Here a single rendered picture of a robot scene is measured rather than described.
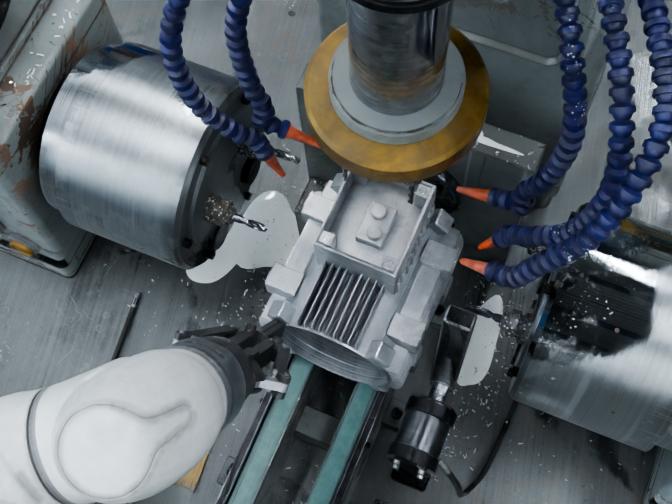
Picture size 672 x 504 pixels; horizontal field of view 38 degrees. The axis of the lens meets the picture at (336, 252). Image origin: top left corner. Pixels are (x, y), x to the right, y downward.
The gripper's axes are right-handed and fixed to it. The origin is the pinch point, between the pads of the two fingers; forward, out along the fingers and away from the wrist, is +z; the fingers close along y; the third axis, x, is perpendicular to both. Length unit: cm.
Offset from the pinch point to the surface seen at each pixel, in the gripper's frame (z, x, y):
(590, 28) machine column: 6.4, -43.2, -21.1
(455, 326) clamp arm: -10.0, -11.3, -19.4
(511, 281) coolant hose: -6.4, -16.7, -22.8
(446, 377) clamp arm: 6.6, -1.7, -19.8
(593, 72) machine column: 13.2, -39.4, -23.0
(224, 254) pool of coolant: 34.3, 1.0, 17.9
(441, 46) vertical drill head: -18.7, -35.5, -10.3
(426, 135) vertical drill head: -11.6, -27.7, -10.7
